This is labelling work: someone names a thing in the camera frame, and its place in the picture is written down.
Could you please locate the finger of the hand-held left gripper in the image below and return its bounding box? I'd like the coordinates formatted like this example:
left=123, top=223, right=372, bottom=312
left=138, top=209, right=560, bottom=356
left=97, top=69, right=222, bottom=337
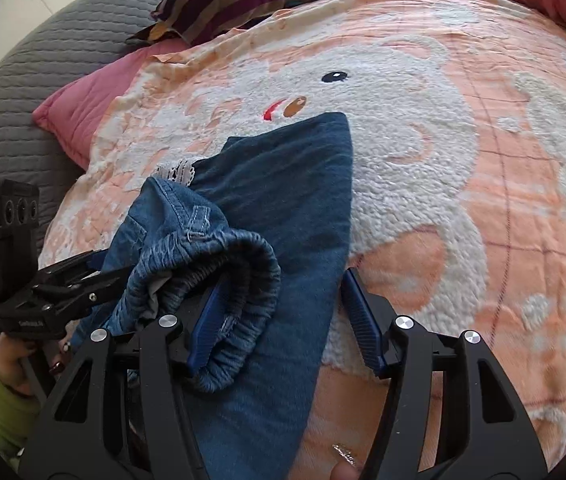
left=33, top=267, right=136, bottom=321
left=38, top=249, right=110, bottom=286

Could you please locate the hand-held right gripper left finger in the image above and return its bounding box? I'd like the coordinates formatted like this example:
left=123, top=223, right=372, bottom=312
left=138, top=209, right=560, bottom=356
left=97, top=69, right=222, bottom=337
left=17, top=280, right=229, bottom=480

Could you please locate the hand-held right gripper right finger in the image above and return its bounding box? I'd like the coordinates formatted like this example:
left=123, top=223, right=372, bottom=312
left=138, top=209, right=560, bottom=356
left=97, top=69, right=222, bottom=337
left=341, top=267, right=550, bottom=480

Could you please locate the blue denim pants lace trim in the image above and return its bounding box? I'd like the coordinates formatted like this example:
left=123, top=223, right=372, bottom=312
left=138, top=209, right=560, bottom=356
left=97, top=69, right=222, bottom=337
left=70, top=111, right=354, bottom=480

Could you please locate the person's left hand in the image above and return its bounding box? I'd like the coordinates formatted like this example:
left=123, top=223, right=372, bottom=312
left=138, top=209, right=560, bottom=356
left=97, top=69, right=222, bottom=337
left=0, top=335, right=72, bottom=402

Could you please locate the person's right hand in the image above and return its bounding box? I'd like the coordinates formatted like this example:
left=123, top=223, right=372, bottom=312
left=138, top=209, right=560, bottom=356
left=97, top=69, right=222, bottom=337
left=330, top=442, right=364, bottom=480

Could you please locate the pink pillow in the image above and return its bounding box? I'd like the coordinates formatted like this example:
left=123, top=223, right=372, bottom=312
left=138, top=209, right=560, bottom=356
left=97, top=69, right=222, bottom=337
left=32, top=40, right=194, bottom=171

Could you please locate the grey quilted bedspread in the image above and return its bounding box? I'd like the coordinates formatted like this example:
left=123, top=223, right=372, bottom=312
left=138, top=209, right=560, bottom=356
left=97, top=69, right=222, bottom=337
left=0, top=0, right=244, bottom=246

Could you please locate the peach bear printed blanket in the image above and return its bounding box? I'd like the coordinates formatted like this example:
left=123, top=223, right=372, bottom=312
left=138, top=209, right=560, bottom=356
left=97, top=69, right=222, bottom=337
left=38, top=0, right=566, bottom=480

